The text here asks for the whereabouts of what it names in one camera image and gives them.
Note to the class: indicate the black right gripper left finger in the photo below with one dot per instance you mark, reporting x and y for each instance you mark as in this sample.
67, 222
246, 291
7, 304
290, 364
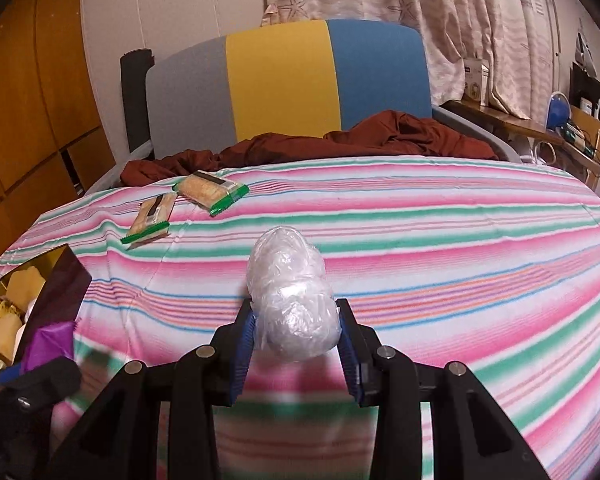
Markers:
233, 344

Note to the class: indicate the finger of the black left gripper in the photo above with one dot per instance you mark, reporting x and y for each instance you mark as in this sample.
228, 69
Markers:
10, 373

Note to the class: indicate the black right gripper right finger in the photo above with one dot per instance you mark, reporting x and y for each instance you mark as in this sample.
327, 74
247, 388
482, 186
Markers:
356, 348

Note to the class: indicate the purple plastic wrapper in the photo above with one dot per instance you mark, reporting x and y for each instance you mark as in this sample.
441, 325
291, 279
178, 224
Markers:
49, 342

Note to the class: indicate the white plastic bag bundle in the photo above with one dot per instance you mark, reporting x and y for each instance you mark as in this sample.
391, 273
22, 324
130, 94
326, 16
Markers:
297, 317

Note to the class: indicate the yellow knitted sock bundle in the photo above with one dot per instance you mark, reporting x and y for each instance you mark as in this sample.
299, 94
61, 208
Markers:
10, 326

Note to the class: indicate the gold metal tin tray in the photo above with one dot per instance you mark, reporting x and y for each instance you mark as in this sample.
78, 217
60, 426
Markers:
39, 305

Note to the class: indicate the green edged snack pack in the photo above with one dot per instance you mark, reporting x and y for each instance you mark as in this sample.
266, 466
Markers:
152, 220
213, 194

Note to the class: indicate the striped pink green bedsheet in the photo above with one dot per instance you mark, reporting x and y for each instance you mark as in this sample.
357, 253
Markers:
491, 264

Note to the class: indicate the dark red blanket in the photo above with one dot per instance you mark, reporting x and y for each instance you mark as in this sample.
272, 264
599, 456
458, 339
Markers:
388, 133

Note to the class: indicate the wooden wardrobe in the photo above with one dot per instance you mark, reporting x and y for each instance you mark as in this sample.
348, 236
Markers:
52, 144

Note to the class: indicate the wooden bedside table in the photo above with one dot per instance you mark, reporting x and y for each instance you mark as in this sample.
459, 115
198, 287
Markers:
529, 139

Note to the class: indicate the beige patterned curtain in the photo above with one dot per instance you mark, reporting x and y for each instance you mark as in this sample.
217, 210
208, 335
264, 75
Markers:
511, 36

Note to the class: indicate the black bed post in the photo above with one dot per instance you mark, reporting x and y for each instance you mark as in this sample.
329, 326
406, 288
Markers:
134, 66

